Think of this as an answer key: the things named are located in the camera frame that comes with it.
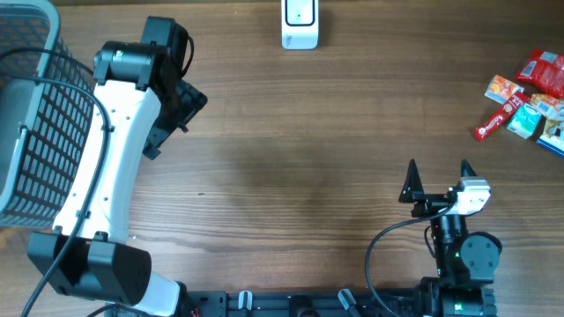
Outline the red stick sachet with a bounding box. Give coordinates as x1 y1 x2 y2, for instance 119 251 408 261
474 92 530 141

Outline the teal small box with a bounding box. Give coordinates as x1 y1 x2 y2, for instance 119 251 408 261
507 103 542 139

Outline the orange small box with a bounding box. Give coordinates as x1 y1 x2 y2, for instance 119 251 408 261
530 93 563 121
485 75 524 104

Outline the white cream snack bag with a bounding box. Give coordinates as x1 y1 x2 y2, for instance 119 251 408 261
536 119 564 157

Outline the red candy bag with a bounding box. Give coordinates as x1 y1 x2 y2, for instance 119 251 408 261
515 49 563 99

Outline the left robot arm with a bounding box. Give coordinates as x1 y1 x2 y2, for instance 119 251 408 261
27 16 207 316

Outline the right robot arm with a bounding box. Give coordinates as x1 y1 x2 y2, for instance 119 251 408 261
398 159 502 317

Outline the white barcode scanner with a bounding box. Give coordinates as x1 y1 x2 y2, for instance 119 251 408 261
280 0 319 50

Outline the grey plastic mesh basket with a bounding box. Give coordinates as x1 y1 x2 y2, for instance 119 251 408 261
1 1 95 229

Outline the black right camera cable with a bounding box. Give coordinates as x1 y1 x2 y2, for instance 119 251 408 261
364 202 457 317

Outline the black camera cable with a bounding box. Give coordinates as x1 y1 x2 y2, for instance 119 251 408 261
364 202 457 317
0 47 133 317

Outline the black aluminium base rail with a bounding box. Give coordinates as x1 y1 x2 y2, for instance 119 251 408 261
184 288 499 317

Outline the black left camera cable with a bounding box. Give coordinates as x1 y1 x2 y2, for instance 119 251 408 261
0 47 133 317

